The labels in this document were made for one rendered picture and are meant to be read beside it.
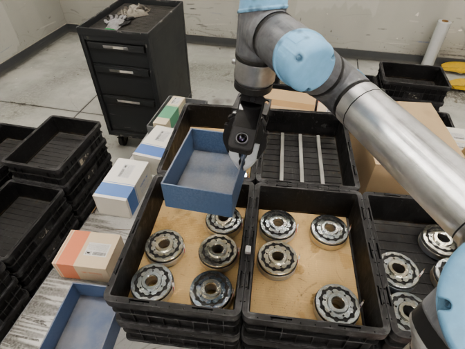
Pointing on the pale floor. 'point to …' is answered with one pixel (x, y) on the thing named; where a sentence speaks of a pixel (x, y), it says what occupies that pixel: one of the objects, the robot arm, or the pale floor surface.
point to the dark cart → (136, 64)
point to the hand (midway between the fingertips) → (241, 167)
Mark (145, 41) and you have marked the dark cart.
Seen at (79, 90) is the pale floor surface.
